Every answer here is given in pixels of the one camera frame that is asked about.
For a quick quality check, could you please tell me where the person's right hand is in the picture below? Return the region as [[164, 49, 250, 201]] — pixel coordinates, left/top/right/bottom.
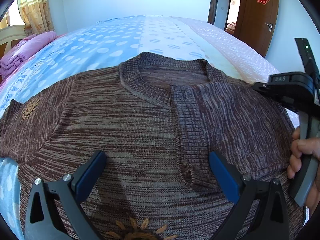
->
[[287, 126, 320, 217]]

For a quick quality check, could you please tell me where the yellow floral curtain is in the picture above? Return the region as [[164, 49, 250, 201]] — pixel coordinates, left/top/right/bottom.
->
[[17, 0, 54, 36]]

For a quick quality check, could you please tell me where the blue pink polka-dot bedsheet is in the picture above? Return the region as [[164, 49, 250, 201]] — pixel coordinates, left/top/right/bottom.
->
[[0, 15, 311, 240]]

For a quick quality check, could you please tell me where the black camera module on gripper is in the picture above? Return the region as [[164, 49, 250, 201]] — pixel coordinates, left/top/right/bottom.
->
[[295, 38, 319, 81]]

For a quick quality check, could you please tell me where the silver door handle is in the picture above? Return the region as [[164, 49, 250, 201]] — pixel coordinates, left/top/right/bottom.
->
[[265, 23, 273, 32]]

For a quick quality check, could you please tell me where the folded pink quilt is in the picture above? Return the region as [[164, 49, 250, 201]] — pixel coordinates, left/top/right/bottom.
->
[[1, 31, 57, 79]]

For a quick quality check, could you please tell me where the brown wooden door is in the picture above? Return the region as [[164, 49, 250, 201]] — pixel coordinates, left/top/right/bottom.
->
[[234, 0, 279, 57]]

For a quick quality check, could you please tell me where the cream and wood headboard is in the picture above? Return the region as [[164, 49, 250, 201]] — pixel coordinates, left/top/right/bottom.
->
[[0, 25, 26, 57]]

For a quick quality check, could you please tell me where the brown knit sun-pattern sweater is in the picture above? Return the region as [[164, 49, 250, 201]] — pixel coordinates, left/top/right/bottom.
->
[[1, 53, 294, 239]]

